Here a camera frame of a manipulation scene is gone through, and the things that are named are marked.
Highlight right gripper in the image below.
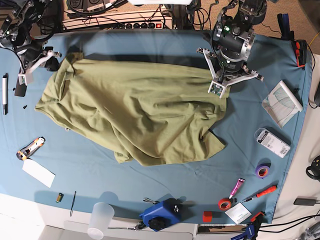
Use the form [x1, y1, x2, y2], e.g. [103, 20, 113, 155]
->
[14, 44, 62, 85]

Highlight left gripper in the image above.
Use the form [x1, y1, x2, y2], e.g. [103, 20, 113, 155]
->
[196, 47, 264, 99]

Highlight green t-shirt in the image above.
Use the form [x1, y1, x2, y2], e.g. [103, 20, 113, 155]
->
[35, 53, 227, 167]

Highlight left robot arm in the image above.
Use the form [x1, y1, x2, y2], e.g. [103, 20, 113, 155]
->
[196, 0, 267, 99]

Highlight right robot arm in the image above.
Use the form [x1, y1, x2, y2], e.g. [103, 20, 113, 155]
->
[0, 0, 62, 86]

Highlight white marker pen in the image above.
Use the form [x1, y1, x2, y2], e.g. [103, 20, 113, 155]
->
[2, 73, 8, 115]

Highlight black remote control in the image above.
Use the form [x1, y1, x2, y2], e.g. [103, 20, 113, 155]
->
[14, 83, 27, 97]

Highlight blue clamp top right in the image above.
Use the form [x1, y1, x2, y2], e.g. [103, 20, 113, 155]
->
[277, 13, 295, 41]

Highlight blue clamp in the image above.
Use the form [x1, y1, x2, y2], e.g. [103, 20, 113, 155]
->
[277, 13, 295, 41]
[231, 211, 265, 240]

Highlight orange black clamp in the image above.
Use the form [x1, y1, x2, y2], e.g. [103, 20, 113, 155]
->
[295, 39, 308, 68]

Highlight clear plastic case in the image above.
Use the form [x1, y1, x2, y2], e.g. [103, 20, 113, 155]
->
[254, 128, 291, 159]

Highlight orange utility knife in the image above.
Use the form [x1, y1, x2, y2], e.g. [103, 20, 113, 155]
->
[16, 136, 46, 161]

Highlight power strip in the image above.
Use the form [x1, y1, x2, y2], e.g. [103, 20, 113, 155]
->
[98, 20, 173, 30]

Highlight purple tape roll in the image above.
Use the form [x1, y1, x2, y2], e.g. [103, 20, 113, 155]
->
[255, 163, 271, 179]

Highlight pink glue tube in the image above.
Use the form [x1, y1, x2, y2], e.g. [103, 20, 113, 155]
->
[229, 178, 246, 199]

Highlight white paper card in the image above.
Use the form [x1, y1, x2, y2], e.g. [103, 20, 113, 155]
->
[22, 158, 56, 188]

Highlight blue tablecloth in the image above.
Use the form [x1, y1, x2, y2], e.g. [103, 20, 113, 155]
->
[0, 35, 312, 223]

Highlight orange screwdriver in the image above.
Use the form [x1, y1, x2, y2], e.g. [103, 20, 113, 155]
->
[242, 185, 278, 203]

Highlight red tape roll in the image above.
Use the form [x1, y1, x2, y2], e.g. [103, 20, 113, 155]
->
[218, 198, 233, 211]

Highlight small green battery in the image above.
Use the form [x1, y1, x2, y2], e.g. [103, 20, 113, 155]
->
[55, 192, 64, 203]

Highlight black tweezers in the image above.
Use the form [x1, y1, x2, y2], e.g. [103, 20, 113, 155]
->
[69, 191, 77, 217]

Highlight white square card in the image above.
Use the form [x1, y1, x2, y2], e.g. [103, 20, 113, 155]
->
[225, 202, 252, 225]

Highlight red block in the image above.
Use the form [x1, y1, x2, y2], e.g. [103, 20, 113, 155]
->
[202, 211, 213, 223]

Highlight black power adapter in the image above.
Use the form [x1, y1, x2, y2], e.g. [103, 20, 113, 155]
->
[293, 197, 318, 206]

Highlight blue plastic device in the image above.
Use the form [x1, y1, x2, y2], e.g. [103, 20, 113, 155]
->
[139, 197, 182, 232]

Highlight blue clamp bottom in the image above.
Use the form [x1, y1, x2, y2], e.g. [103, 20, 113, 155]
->
[231, 211, 265, 240]

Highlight clear plastic cup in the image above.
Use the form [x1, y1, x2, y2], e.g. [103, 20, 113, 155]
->
[87, 202, 115, 240]

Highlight keys on ring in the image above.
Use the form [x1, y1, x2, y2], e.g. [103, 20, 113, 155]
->
[108, 221, 147, 231]

